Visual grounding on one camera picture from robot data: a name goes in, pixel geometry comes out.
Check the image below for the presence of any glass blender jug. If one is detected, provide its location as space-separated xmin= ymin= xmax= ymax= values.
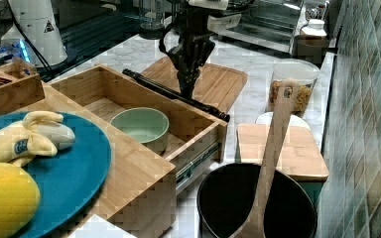
xmin=139 ymin=0 xmax=165 ymax=40

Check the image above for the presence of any green ceramic bowl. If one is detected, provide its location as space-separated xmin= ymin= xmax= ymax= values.
xmin=110 ymin=107 xmax=170 ymax=154

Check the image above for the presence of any green box with wooden lid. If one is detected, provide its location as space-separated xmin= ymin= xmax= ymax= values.
xmin=236 ymin=124 xmax=329 ymax=206

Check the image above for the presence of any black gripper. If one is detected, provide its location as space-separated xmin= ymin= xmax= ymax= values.
xmin=169 ymin=6 xmax=215 ymax=98

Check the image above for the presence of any yellow plush fruit toy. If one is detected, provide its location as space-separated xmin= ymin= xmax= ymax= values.
xmin=0 ymin=163 xmax=41 ymax=238

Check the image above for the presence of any bamboo cutting board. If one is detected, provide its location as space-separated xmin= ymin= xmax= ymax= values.
xmin=142 ymin=57 xmax=248 ymax=113

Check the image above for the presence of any blue round plate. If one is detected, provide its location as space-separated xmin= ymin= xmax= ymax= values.
xmin=10 ymin=113 xmax=111 ymax=238

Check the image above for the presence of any black cooking pot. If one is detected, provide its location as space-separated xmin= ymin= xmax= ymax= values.
xmin=197 ymin=164 xmax=318 ymax=238

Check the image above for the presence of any white lidded jar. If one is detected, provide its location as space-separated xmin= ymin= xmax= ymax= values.
xmin=295 ymin=19 xmax=329 ymax=66

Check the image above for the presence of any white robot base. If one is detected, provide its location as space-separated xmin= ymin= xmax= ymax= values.
xmin=1 ymin=0 xmax=67 ymax=67

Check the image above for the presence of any wooden tray box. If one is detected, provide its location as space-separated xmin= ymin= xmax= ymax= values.
xmin=0 ymin=58 xmax=45 ymax=115

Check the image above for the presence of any white plate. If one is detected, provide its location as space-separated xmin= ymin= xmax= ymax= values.
xmin=255 ymin=112 xmax=311 ymax=129

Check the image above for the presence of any metal toaster oven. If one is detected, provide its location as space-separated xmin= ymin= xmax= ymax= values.
xmin=217 ymin=0 xmax=304 ymax=54

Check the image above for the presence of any wooden cabinet top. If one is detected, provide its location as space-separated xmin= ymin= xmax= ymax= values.
xmin=24 ymin=83 xmax=176 ymax=238

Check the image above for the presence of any wooden drawer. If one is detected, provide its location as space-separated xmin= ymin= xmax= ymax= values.
xmin=50 ymin=63 xmax=229 ymax=196

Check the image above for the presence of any plush peeled banana toy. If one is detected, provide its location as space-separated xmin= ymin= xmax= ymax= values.
xmin=0 ymin=111 xmax=75 ymax=167

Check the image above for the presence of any black drawer handle bar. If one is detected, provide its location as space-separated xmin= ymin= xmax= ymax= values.
xmin=122 ymin=68 xmax=230 ymax=122

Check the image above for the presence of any wooden spatula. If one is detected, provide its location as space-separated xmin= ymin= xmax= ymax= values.
xmin=229 ymin=78 xmax=300 ymax=238

